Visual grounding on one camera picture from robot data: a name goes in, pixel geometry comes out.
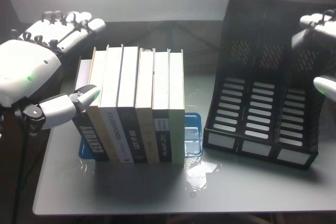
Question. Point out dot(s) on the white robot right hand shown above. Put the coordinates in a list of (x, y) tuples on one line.
[(320, 24)]

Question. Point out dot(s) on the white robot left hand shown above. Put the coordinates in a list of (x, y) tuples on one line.
[(26, 61)]

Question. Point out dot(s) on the tan spine book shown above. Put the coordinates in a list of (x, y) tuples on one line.
[(97, 77)]

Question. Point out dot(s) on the white Fashion book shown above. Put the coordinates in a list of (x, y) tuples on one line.
[(111, 77)]

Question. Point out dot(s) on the black mesh file rack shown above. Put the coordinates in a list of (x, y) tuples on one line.
[(236, 51)]

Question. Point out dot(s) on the black Century book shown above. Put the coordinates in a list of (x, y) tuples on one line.
[(92, 140)]

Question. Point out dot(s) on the black book with grey label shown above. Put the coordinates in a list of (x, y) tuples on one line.
[(160, 82)]

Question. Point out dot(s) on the pale green book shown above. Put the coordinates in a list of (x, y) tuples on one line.
[(176, 82)]

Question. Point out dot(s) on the blue plastic bookend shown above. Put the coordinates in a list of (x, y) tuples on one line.
[(193, 134)]

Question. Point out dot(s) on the clear plastic film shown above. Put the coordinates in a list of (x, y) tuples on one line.
[(202, 171)]

